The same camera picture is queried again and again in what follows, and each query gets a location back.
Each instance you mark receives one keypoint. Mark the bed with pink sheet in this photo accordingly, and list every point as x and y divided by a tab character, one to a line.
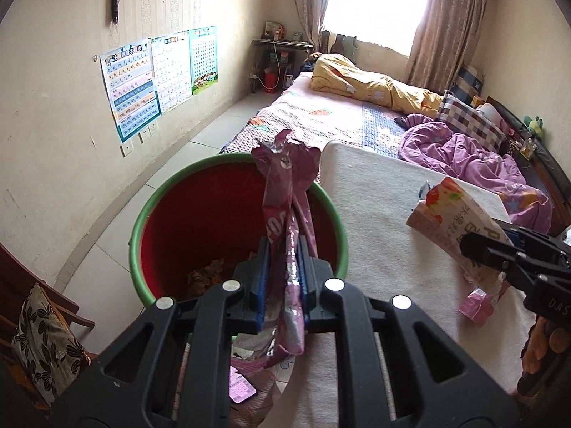
312	120

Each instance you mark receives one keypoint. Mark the small pink wrapper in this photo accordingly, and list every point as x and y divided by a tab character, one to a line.
479	305

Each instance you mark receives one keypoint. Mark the red bucket with green rim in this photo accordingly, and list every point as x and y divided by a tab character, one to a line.
200	232

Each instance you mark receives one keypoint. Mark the purple quilt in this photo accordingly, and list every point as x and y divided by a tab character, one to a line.
468	160

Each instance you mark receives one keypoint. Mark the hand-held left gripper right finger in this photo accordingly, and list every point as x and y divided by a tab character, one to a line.
304	285

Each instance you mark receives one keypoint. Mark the desk photo frame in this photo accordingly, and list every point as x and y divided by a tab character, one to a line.
273	31

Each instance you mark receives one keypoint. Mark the person's right hand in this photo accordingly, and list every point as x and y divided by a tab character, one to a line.
542	343

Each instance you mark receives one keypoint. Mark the white chart wall poster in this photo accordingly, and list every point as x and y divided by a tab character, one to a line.
171	71

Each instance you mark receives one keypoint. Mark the yellow quilt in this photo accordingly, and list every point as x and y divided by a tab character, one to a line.
357	80

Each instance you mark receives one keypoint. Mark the white wall socket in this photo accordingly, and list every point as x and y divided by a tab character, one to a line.
144	136
154	129
126	149

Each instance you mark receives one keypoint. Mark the wooden chair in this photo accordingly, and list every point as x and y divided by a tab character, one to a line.
18	276

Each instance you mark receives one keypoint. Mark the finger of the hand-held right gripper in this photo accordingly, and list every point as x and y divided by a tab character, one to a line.
486	252
535	238

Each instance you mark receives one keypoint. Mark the smartphone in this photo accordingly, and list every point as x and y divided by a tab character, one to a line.
243	385

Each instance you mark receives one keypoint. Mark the small red bin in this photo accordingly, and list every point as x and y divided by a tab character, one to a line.
270	81

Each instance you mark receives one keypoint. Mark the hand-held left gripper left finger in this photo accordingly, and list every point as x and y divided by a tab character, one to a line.
263	285

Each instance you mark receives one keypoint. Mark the dark side desk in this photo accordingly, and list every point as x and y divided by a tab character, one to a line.
281	44

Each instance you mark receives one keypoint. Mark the blue patterned cushion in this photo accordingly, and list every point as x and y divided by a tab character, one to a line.
468	81

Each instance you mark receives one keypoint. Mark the pink foil wrapper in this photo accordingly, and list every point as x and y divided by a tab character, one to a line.
285	187

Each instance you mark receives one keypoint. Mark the floral chair cushion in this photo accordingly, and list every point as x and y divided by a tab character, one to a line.
47	343

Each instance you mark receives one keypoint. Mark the white pink pillow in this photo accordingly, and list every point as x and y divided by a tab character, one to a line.
490	113

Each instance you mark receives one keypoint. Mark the checked pillow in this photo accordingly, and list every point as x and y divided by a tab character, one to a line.
473	120

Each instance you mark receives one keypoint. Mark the green plush toy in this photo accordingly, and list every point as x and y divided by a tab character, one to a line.
534	125

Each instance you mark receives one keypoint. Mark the dark bed headboard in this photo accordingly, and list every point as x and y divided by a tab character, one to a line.
553	169

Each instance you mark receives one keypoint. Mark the green grid wall poster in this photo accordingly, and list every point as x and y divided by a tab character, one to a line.
203	60

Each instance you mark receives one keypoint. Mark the pink patterned curtain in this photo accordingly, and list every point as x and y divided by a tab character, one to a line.
312	4
446	26

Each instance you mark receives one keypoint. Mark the blue striped wall poster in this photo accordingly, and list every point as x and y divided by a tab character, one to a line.
129	91

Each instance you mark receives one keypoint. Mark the printed paper carton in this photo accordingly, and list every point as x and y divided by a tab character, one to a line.
455	227

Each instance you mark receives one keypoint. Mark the bright window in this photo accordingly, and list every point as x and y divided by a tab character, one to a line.
374	4

